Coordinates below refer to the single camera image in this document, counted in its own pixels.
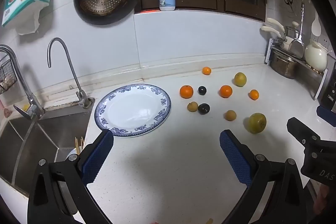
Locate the metal spatula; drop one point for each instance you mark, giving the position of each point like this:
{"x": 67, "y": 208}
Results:
{"x": 298, "y": 47}

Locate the thin gooseneck faucet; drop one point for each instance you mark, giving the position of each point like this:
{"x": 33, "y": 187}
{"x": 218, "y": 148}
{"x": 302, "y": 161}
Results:
{"x": 83, "y": 100}

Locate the small orange tangerine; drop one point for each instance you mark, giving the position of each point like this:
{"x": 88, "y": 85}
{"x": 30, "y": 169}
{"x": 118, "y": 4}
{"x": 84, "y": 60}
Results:
{"x": 206, "y": 70}
{"x": 253, "y": 94}

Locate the blue patterned white plate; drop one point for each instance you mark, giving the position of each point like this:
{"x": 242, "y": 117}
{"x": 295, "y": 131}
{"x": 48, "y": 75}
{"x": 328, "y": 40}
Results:
{"x": 131, "y": 111}

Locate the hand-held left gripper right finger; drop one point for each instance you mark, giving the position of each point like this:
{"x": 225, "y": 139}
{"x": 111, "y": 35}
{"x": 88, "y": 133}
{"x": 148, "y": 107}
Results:
{"x": 236, "y": 158}

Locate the pink wall hook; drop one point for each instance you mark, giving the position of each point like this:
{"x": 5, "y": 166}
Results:
{"x": 8, "y": 111}

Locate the large steel faucet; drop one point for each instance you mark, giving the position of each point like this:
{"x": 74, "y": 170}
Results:
{"x": 31, "y": 102}

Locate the metal dish rack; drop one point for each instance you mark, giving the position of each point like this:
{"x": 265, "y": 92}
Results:
{"x": 308, "y": 77}

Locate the small yellow object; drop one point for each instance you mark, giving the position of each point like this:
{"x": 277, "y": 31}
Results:
{"x": 25, "y": 107}

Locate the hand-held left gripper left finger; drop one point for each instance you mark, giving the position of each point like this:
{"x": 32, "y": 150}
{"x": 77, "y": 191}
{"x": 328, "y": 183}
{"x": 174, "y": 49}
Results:
{"x": 97, "y": 155}

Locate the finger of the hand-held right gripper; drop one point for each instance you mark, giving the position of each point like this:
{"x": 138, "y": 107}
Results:
{"x": 302, "y": 129}
{"x": 326, "y": 116}

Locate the person's right hand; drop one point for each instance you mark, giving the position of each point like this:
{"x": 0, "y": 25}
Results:
{"x": 323, "y": 200}

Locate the small brown round fruit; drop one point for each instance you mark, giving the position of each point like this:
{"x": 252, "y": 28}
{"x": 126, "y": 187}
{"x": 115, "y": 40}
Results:
{"x": 230, "y": 115}
{"x": 192, "y": 106}

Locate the white plastic bag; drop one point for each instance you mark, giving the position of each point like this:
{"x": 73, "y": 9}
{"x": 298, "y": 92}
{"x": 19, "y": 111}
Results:
{"x": 26, "y": 26}

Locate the dark round fruit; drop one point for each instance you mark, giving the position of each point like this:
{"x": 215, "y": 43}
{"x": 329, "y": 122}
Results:
{"x": 203, "y": 108}
{"x": 201, "y": 90}

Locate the stainless steel sink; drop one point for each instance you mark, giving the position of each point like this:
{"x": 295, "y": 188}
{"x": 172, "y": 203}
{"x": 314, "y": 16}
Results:
{"x": 44, "y": 140}

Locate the black scissors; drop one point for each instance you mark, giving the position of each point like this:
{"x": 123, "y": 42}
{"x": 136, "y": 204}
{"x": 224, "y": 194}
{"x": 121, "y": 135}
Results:
{"x": 288, "y": 1}

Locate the bundle of wooden chopsticks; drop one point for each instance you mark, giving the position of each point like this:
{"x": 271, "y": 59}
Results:
{"x": 78, "y": 144}

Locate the steel pot lid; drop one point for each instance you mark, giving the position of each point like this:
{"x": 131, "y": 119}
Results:
{"x": 292, "y": 29}

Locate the stainless steel pot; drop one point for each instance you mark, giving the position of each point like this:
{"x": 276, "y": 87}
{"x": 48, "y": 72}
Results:
{"x": 283, "y": 65}

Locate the white wall socket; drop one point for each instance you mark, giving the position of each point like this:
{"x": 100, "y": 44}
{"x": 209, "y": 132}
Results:
{"x": 324, "y": 43}

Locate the black appliance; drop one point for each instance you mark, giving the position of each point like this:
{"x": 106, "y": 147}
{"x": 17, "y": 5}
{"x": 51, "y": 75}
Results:
{"x": 329, "y": 92}

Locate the yellow-green citrus fruit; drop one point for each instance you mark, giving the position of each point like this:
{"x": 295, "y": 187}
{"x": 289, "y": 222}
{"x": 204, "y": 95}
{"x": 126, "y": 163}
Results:
{"x": 240, "y": 79}
{"x": 257, "y": 123}

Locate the white rice spoon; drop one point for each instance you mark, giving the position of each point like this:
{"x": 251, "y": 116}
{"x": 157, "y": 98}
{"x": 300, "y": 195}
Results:
{"x": 316, "y": 26}

